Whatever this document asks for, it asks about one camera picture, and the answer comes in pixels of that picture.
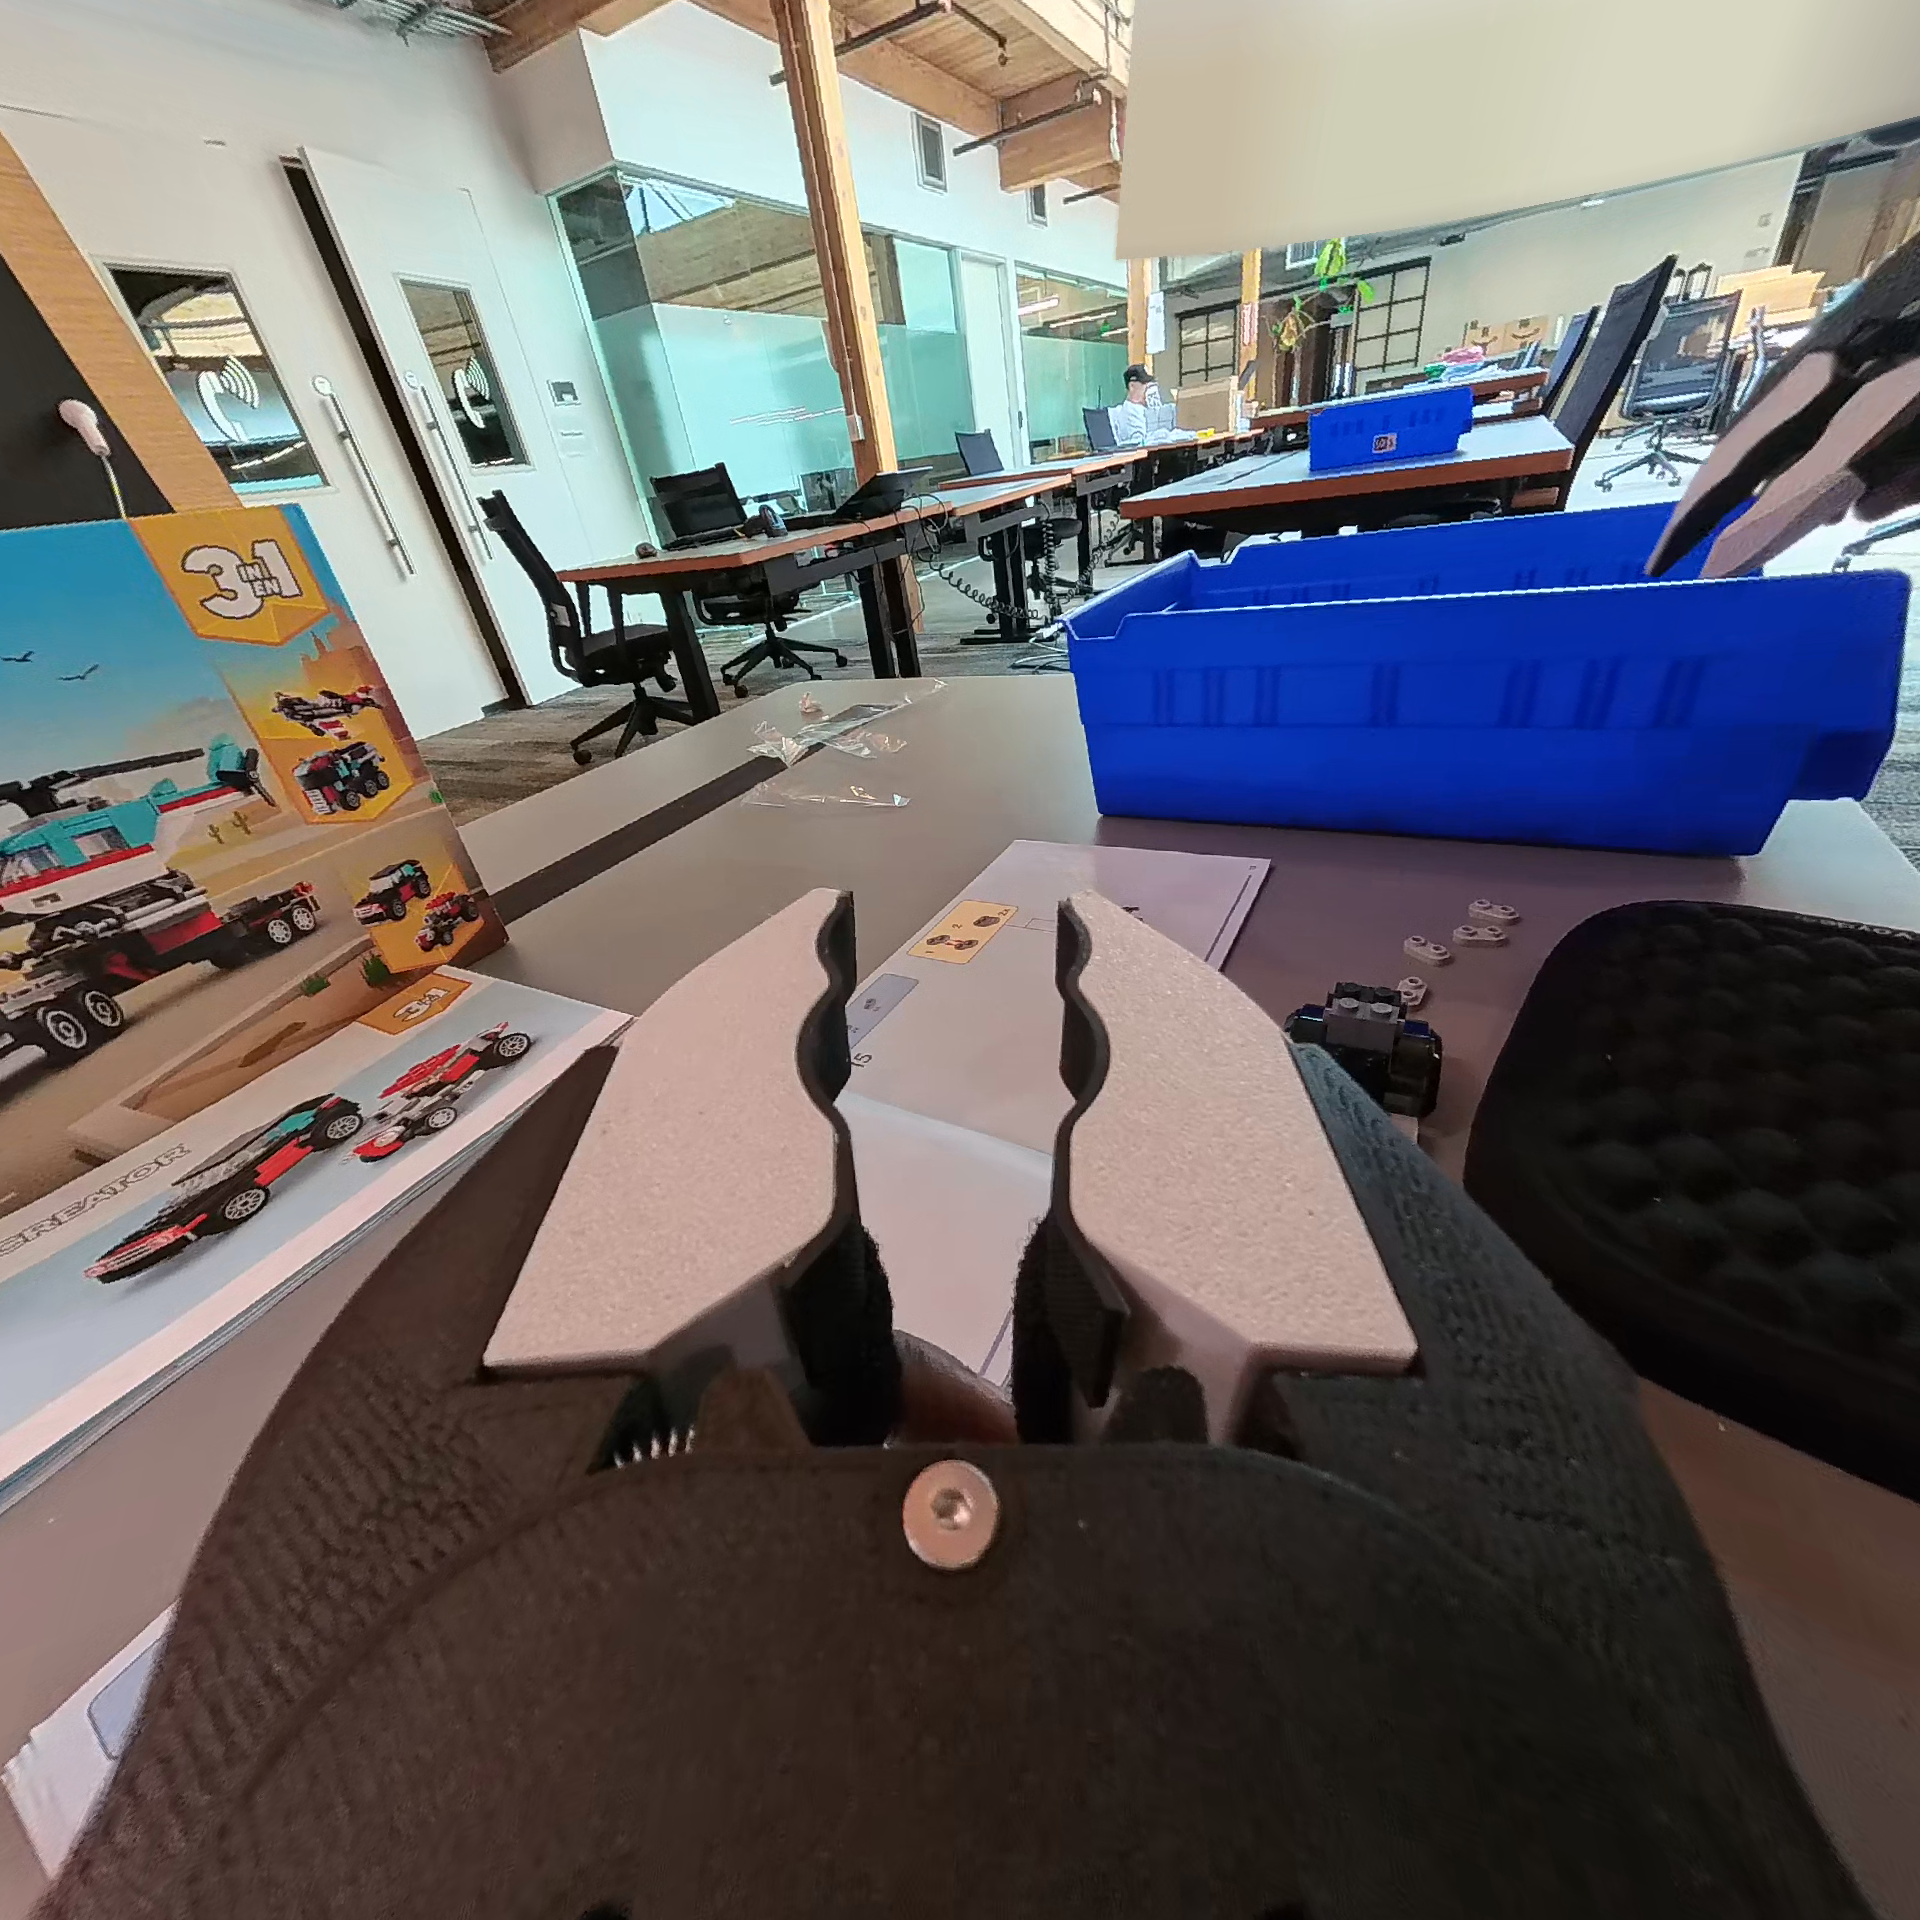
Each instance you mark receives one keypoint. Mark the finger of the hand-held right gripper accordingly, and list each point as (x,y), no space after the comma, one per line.
(1786,422)
(1830,488)

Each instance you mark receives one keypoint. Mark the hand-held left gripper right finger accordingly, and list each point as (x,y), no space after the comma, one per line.
(1214,1185)

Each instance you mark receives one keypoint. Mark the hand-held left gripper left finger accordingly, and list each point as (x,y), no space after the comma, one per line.
(704,1185)

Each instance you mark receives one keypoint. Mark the grey black lego truck model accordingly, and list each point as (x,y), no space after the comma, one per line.
(1371,1036)

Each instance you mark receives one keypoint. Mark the large blue plastic bin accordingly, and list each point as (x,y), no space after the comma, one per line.
(1425,721)

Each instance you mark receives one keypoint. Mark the open lego instruction booklet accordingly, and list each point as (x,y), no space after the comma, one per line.
(1141,902)

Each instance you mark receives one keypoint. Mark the small labelled blue bin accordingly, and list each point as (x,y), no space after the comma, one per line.
(1389,422)

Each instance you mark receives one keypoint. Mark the clear empty plastic bag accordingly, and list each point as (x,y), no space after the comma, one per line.
(832,732)
(825,796)

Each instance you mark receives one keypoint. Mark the colourful lego set box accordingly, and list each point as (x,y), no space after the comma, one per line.
(149,840)

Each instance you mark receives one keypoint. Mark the grey mesh office chair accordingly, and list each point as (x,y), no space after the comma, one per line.
(1680,360)

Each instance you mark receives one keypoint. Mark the black office chair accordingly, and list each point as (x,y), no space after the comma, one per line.
(697,504)
(1611,376)
(523,580)
(976,452)

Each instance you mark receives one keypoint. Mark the car cover instruction booklet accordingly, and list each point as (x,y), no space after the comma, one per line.
(301,1142)

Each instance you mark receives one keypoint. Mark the black dimpled foam pad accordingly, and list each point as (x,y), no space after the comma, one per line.
(1695,1170)

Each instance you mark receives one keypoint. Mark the green potted plant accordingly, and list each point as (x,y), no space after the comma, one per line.
(1328,271)

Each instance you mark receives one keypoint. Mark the wooden top office desk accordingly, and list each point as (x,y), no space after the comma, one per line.
(1259,488)
(751,552)
(1035,484)

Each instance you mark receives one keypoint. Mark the white sliding door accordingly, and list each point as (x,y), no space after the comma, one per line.
(451,570)

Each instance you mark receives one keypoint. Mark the dark laptop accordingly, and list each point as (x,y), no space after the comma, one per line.
(886,492)

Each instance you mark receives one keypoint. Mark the wooden pillar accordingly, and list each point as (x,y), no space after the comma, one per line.
(832,225)

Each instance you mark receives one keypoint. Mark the wall air vent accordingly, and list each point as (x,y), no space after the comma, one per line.
(930,150)

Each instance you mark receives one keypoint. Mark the wall window with phone icon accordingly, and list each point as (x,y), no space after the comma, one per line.
(225,390)

